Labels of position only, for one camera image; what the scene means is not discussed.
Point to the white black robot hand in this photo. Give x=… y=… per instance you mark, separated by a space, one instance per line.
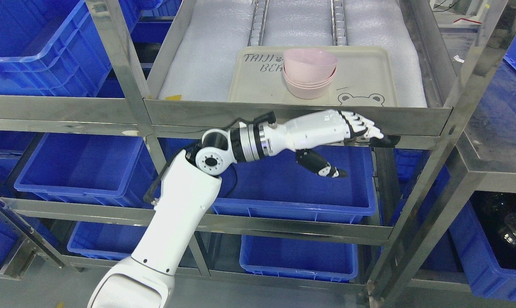
x=302 y=134

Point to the pink plastic bowl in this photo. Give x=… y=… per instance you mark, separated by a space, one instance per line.
x=309 y=65

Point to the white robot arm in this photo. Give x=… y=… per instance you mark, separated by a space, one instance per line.
x=189 y=184

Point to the blue crate under shelf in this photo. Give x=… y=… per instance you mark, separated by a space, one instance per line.
x=278 y=187

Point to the stacked pink bowls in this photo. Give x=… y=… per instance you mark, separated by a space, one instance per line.
x=308 y=91

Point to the beige bear tray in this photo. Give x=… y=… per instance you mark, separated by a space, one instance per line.
x=363 y=78

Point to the blue crate bottom centre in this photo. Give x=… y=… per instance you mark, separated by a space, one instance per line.
x=300 y=259

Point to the black helmet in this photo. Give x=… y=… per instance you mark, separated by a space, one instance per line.
x=496 y=212

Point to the blue crate middle left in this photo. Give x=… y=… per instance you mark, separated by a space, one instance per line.
x=89 y=169

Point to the blue crate lower right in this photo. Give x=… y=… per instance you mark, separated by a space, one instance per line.
x=486 y=278

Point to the blue crate upper left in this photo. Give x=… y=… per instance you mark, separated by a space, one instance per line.
x=50 y=48

